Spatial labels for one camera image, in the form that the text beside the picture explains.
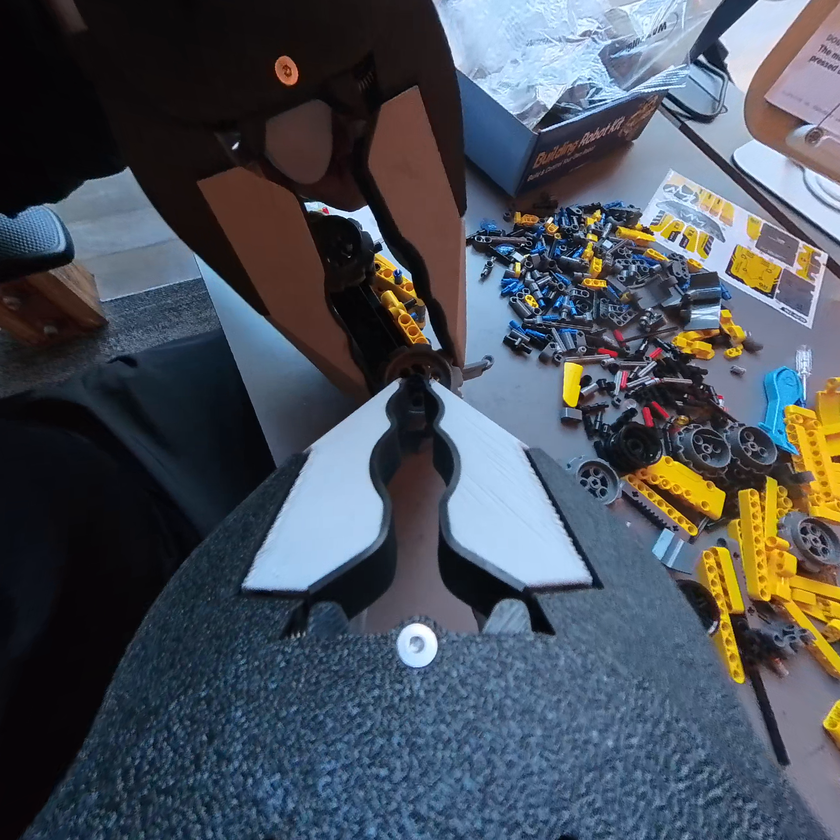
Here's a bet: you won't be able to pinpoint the grey-hub toy wheel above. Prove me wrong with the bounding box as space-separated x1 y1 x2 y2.
780 511 840 573

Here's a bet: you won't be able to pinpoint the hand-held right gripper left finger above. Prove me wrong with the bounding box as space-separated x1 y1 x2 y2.
241 378 414 611

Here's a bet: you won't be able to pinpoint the person's left forearm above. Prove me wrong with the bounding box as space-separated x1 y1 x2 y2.
0 0 135 217

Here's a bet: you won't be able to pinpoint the crumpled clear plastic wrap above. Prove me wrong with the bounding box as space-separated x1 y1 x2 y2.
433 0 723 129

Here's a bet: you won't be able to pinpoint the long black toy axle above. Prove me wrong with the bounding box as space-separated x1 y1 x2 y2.
734 616 790 767

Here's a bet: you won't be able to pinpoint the yellow and black sticker sheet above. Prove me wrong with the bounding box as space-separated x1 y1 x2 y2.
640 168 829 329

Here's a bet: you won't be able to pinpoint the black toy wheel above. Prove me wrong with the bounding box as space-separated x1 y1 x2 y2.
727 424 780 475
605 422 665 475
676 423 734 475

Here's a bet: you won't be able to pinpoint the white stand base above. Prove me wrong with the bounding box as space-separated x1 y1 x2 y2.
731 125 840 214

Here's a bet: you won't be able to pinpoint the grey toy wheel with tire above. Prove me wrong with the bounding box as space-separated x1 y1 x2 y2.
307 211 376 291
387 346 455 389

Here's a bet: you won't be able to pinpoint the person's legs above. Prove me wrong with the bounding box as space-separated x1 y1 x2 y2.
0 331 277 840

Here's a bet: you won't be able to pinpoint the large black toy tire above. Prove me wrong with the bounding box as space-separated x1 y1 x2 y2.
676 577 723 636

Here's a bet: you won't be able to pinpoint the black desk stand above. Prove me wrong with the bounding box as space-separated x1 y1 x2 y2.
659 0 759 126

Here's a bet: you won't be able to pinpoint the wooden post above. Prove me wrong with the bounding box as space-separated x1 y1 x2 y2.
0 261 109 347

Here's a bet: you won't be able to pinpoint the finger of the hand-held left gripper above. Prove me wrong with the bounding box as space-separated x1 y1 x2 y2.
196 164 375 401
351 84 468 371

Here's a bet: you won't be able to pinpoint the pile of yellow toy beams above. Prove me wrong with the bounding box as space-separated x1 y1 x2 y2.
620 377 840 749

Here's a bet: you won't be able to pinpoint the printed paper sheet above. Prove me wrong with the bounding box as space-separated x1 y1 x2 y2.
764 20 840 135

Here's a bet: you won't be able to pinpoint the grey curved toy panel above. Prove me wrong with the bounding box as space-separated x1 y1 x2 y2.
651 527 698 573

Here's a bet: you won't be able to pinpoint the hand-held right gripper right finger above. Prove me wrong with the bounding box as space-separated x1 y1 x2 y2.
419 379 597 616

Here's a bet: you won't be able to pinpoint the grey toy wheel rim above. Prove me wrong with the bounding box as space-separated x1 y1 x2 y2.
576 457 622 506

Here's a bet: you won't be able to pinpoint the dark blue kit box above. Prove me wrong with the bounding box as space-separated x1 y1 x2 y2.
455 66 669 199

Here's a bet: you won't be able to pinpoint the black and yellow toy chassis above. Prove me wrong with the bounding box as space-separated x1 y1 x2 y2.
303 202 494 395

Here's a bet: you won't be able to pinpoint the black chair armrest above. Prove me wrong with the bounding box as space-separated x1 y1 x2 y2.
0 205 76 277

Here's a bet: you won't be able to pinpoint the blue brick separator tool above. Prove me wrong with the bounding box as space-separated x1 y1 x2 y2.
761 366 809 455

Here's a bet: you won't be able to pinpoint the wooden sign board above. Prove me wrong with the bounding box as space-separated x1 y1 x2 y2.
745 0 840 142

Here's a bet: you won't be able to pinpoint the grey desk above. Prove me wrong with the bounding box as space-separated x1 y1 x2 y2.
193 66 840 808

